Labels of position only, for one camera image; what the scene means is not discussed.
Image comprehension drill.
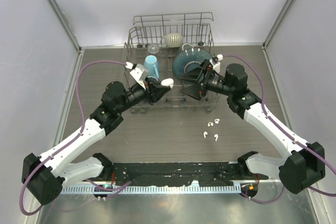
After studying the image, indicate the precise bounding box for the white earbud charging case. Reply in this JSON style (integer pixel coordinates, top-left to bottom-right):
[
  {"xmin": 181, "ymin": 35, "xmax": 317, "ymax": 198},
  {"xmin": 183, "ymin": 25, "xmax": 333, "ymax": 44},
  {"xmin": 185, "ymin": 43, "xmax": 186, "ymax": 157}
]
[{"xmin": 161, "ymin": 78, "xmax": 174, "ymax": 88}]

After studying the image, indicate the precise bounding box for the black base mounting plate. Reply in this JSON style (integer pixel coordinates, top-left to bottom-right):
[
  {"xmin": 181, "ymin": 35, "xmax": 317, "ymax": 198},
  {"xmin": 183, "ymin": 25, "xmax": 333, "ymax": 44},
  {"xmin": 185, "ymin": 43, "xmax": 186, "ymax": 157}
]
[{"xmin": 99, "ymin": 161, "xmax": 269, "ymax": 187}]

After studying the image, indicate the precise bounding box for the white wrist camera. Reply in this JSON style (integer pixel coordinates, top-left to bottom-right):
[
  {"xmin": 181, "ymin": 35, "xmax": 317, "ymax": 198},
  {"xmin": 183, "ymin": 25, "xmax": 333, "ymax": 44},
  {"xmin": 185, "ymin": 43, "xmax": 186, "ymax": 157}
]
[
  {"xmin": 125, "ymin": 62, "xmax": 148, "ymax": 89},
  {"xmin": 210, "ymin": 54, "xmax": 224, "ymax": 73}
]

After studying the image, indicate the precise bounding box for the small clear glass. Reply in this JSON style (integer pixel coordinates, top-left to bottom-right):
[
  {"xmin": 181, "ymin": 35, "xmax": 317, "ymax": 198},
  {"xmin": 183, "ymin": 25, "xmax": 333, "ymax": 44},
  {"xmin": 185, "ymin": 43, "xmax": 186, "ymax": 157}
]
[{"xmin": 147, "ymin": 44, "xmax": 160, "ymax": 55}]

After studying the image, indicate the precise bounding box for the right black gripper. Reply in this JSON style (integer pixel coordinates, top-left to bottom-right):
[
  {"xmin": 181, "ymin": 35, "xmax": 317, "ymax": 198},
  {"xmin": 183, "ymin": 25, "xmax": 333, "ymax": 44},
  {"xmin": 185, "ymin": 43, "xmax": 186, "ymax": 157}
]
[{"xmin": 177, "ymin": 59, "xmax": 234, "ymax": 101}]

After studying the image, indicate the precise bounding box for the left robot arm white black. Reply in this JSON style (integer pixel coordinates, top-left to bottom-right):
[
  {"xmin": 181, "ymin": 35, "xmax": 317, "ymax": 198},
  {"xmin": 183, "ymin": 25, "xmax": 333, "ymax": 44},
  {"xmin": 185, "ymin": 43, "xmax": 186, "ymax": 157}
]
[{"xmin": 20, "ymin": 77, "xmax": 174, "ymax": 206}]

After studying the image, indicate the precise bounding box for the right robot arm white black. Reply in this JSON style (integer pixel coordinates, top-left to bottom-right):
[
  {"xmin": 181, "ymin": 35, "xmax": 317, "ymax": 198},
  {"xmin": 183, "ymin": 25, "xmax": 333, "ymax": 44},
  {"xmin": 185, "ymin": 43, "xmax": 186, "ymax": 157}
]
[{"xmin": 178, "ymin": 60, "xmax": 326, "ymax": 194}]

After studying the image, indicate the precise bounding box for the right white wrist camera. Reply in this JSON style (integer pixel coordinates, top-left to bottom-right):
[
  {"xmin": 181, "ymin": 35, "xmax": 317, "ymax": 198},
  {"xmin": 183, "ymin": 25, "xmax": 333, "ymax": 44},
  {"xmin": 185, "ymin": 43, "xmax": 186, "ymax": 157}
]
[{"xmin": 210, "ymin": 54, "xmax": 224, "ymax": 73}]

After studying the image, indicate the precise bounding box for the grey wire dish rack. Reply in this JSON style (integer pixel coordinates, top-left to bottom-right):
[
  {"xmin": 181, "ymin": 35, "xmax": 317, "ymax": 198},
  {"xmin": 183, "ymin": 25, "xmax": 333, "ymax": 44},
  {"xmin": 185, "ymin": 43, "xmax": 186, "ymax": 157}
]
[{"xmin": 123, "ymin": 12, "xmax": 218, "ymax": 112}]

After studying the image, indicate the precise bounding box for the white slotted cable duct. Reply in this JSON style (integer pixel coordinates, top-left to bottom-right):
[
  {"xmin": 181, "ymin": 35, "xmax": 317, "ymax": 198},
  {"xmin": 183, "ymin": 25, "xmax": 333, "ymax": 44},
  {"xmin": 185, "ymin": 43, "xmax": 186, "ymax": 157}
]
[{"xmin": 61, "ymin": 182, "xmax": 241, "ymax": 195}]

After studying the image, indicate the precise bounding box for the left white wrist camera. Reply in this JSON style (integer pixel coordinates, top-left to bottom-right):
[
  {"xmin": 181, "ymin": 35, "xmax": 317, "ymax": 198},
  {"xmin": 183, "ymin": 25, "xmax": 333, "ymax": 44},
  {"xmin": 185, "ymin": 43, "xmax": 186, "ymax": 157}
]
[{"xmin": 125, "ymin": 62, "xmax": 148, "ymax": 89}]

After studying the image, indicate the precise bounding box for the light blue mug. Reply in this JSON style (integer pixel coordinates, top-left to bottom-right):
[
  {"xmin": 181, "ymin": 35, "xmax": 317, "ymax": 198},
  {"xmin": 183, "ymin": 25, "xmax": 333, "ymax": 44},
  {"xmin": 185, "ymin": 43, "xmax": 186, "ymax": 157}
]
[{"xmin": 144, "ymin": 55, "xmax": 160, "ymax": 80}]

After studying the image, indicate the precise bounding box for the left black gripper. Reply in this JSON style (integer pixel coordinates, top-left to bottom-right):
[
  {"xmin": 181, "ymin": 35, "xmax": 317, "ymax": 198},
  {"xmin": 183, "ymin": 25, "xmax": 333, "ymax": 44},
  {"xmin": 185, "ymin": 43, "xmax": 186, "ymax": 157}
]
[{"xmin": 117, "ymin": 78, "xmax": 170, "ymax": 114}]

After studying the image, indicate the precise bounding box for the striped beige ceramic jar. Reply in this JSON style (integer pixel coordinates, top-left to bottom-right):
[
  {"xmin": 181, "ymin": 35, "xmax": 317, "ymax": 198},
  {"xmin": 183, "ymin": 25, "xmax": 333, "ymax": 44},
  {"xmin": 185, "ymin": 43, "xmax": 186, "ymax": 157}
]
[{"xmin": 160, "ymin": 33, "xmax": 183, "ymax": 48}]

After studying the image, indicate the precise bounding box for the large blue ceramic plate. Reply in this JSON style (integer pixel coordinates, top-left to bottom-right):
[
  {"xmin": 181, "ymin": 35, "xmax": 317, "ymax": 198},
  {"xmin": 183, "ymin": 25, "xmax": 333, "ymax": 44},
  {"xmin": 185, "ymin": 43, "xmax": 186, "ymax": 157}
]
[{"xmin": 172, "ymin": 48, "xmax": 212, "ymax": 78}]

